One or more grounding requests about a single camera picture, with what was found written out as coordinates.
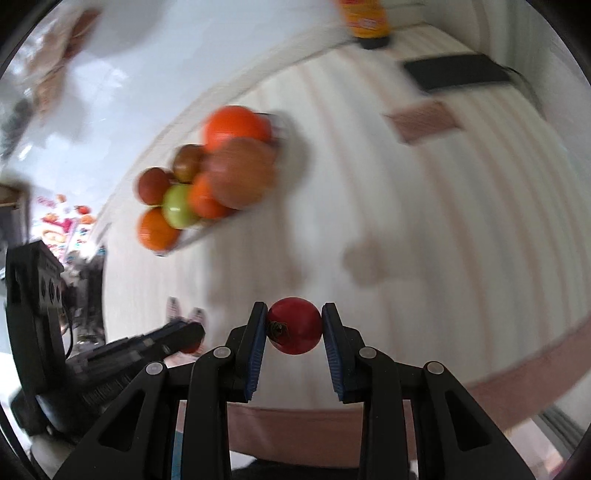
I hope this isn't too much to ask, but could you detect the dark sauce bottle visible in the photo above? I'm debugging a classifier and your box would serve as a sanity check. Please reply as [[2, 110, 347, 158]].
[[336, 0, 393, 51]]

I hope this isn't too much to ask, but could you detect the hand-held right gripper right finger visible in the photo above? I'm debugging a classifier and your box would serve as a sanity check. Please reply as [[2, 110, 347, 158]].
[[322, 302, 539, 480]]

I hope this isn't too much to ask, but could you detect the large orange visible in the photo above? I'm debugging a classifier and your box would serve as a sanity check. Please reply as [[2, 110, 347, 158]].
[[203, 105, 273, 154]]

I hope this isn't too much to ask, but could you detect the small orange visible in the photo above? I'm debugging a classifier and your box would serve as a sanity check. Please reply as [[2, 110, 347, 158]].
[[137, 206, 184, 253], [188, 173, 237, 220]]

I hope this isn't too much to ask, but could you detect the brown-green round fruit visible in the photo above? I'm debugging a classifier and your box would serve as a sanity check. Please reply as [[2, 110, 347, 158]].
[[172, 144, 209, 184]]

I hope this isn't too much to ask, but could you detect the black phone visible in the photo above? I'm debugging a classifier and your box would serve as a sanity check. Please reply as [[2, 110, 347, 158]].
[[402, 52, 511, 93]]

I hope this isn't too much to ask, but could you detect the person's left forearm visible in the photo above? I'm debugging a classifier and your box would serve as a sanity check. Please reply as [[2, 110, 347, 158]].
[[29, 433, 82, 472]]

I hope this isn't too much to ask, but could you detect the red-brown round fruit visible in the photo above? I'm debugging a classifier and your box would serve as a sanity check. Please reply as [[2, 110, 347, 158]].
[[137, 167, 174, 206]]

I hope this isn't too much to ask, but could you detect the black charging cable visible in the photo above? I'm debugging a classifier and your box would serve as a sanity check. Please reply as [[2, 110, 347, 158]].
[[505, 66, 546, 112]]

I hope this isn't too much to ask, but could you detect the striped tablecloth with cat print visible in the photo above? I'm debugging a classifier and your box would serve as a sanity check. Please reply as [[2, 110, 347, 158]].
[[98, 18, 591, 462]]

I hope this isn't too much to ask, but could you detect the green round fruit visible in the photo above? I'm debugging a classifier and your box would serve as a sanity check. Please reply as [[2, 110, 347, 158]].
[[161, 184, 201, 230]]

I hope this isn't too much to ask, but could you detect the colourful wall sticker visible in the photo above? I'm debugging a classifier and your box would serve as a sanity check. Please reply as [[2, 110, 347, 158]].
[[34, 193, 110, 260]]

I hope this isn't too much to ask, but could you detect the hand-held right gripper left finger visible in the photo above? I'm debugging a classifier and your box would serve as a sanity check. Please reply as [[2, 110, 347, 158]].
[[54, 302, 269, 480]]

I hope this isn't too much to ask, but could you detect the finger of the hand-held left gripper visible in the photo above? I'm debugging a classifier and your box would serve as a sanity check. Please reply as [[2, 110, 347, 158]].
[[90, 320, 206, 363], [67, 355, 151, 409]]

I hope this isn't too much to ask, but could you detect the brown russet pear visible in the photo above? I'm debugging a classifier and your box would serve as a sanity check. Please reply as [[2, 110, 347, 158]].
[[205, 137, 279, 211]]

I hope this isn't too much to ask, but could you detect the oval patterned ceramic plate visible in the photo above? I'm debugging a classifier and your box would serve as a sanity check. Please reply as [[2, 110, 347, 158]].
[[151, 110, 293, 259]]

